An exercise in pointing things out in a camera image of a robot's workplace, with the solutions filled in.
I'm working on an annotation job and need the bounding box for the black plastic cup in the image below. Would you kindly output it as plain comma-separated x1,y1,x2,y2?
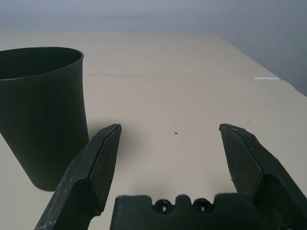
0,46,85,192

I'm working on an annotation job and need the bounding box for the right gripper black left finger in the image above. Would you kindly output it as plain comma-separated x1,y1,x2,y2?
33,123,122,230

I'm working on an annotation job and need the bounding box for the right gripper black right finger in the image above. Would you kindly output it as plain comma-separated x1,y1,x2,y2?
219,123,307,230

